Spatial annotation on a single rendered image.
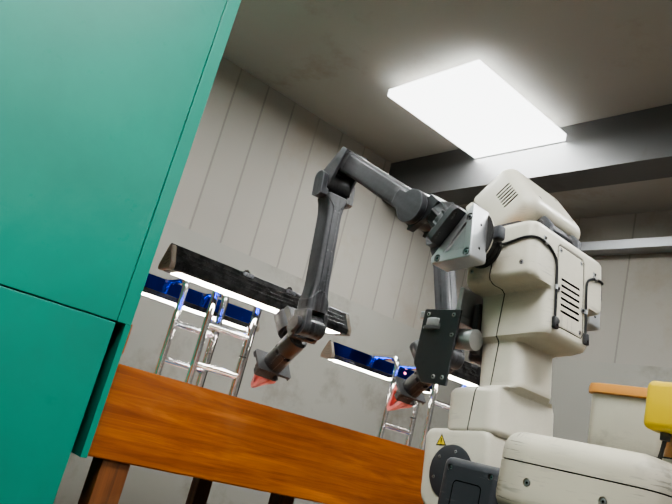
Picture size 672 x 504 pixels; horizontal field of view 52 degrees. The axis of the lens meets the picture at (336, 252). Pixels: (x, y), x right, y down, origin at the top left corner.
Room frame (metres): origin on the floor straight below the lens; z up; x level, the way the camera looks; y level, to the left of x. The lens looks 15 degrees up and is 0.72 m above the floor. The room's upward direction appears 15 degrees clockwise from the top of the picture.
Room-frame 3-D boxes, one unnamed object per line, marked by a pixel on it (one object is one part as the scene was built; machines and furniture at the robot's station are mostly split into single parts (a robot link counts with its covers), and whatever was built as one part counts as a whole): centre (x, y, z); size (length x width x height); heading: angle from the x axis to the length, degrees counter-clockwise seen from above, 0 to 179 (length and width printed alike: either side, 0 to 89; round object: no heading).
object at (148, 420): (1.96, -0.34, 0.67); 1.81 x 0.12 x 0.19; 124
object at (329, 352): (2.95, -0.32, 1.08); 0.62 x 0.08 x 0.07; 124
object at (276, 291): (1.94, 0.17, 1.08); 0.62 x 0.08 x 0.07; 124
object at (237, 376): (2.01, 0.21, 0.90); 0.20 x 0.19 x 0.45; 124
